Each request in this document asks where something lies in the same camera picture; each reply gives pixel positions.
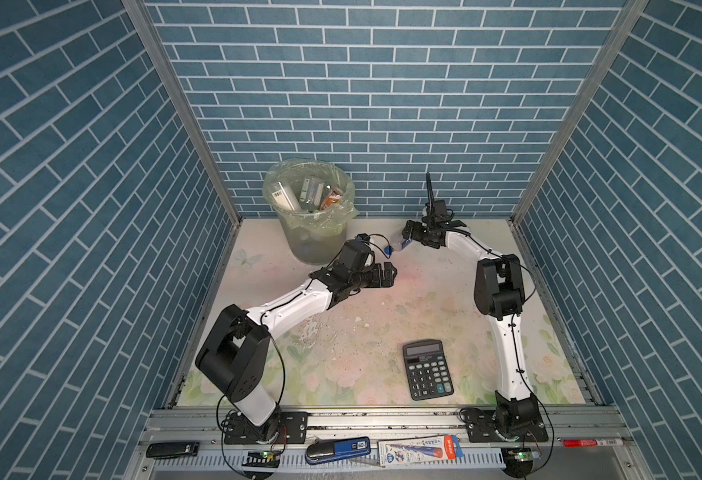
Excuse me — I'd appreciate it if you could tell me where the clear bottle green white label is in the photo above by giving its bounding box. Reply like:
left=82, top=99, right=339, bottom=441
left=299, top=177, right=326, bottom=208

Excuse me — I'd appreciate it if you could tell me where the clear bottle white barcode label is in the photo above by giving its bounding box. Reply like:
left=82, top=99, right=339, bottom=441
left=269, top=181, right=302, bottom=212

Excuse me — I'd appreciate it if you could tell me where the aluminium rail frame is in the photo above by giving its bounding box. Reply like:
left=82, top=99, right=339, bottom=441
left=125, top=405, right=651, bottom=479

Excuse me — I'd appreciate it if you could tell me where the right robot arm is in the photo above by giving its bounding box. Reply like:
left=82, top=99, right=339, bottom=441
left=402, top=174, right=541, bottom=430

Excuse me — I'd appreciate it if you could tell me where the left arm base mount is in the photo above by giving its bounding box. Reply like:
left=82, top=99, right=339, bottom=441
left=222, top=408, right=309, bottom=445

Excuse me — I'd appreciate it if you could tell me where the black desk calculator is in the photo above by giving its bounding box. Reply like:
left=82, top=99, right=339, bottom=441
left=402, top=339, right=455, bottom=401

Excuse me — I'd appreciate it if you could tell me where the blue black stapler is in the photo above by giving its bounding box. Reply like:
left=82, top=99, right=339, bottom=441
left=305, top=437, right=372, bottom=465

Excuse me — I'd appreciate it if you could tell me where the white red pen package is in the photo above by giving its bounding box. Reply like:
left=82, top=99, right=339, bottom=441
left=378, top=435, right=464, bottom=467

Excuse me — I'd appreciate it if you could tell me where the black remote device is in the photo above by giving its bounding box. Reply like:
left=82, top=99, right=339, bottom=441
left=145, top=441, right=200, bottom=460

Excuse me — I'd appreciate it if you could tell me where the clear bottle blue cap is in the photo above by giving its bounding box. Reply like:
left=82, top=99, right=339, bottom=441
left=389, top=229, right=412, bottom=252

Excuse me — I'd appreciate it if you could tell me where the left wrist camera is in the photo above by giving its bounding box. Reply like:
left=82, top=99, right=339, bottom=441
left=356, top=233, right=394, bottom=259

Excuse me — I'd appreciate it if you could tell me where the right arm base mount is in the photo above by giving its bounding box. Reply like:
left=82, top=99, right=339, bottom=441
left=458, top=406, right=550, bottom=443

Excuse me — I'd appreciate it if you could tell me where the brown Nescafe coffee bottle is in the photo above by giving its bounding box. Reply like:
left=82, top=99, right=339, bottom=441
left=318, top=185, right=344, bottom=211

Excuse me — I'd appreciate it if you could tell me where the red marker pen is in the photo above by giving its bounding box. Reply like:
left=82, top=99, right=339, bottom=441
left=562, top=438, right=624, bottom=448

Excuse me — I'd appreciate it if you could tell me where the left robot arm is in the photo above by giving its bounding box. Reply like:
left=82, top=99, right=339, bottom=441
left=195, top=238, right=398, bottom=427

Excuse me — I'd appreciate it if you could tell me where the grey mesh waste bin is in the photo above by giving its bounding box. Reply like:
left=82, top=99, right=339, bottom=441
left=277, top=214, right=351, bottom=265

